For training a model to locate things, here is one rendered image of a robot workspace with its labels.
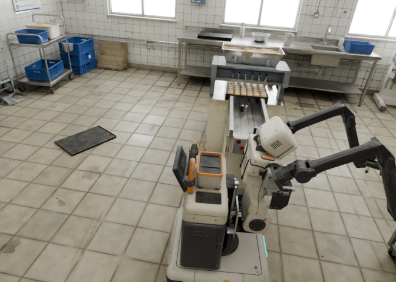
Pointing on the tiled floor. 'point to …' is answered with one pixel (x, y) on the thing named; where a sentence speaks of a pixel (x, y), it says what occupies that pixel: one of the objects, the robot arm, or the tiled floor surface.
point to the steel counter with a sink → (327, 47)
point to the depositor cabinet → (218, 101)
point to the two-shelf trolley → (40, 57)
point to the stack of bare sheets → (85, 140)
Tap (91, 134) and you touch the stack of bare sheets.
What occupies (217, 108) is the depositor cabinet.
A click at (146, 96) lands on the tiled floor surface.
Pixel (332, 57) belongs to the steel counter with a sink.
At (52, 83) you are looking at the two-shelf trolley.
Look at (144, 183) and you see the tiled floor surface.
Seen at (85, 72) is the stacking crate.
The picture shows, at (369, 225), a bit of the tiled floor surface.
